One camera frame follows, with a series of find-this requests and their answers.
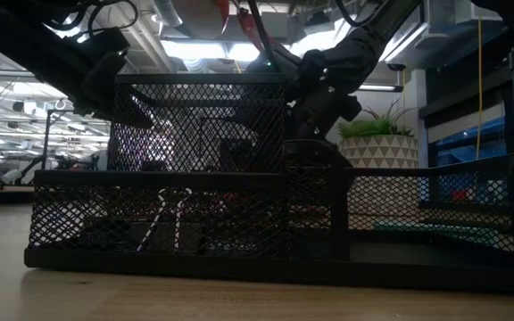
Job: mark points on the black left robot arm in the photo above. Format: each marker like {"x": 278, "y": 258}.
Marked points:
{"x": 25, "y": 44}

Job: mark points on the long ceiling light bar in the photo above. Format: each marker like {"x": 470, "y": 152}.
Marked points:
{"x": 379, "y": 87}

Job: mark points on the succulent in white triangle-pattern pot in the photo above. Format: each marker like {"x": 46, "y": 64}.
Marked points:
{"x": 379, "y": 151}

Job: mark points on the small red background box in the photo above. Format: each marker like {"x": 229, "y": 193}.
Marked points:
{"x": 460, "y": 195}

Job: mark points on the black mesh desk organizer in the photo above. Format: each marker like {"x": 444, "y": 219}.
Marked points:
{"x": 172, "y": 263}

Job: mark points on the black background frame stand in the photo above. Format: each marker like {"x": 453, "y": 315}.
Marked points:
{"x": 46, "y": 134}

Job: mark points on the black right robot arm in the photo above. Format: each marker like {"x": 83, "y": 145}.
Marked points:
{"x": 355, "y": 53}

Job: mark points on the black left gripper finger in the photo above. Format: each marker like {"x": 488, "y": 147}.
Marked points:
{"x": 134, "y": 113}

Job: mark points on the teal sticky note pad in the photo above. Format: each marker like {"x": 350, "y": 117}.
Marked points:
{"x": 440, "y": 229}

